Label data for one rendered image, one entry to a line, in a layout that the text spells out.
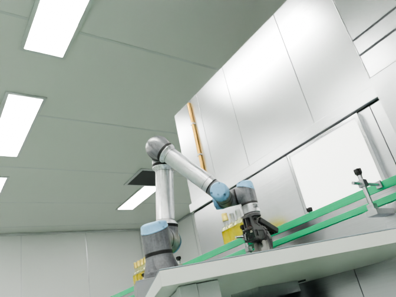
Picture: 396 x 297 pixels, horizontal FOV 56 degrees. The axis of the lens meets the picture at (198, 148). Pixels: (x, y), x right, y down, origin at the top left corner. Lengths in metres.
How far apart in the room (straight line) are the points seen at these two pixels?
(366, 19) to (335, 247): 0.81
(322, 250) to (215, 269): 0.25
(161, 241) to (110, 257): 6.47
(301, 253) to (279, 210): 1.13
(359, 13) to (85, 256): 7.05
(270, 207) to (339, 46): 0.87
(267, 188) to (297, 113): 0.43
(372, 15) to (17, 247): 6.98
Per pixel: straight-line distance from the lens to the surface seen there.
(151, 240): 1.58
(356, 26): 1.46
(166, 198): 1.76
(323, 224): 1.65
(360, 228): 1.54
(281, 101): 2.11
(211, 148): 2.53
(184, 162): 1.64
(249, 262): 0.85
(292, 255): 0.89
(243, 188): 1.69
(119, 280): 8.01
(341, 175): 1.80
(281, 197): 2.01
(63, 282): 7.65
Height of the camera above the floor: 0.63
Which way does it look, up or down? 25 degrees up
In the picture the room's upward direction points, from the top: 12 degrees counter-clockwise
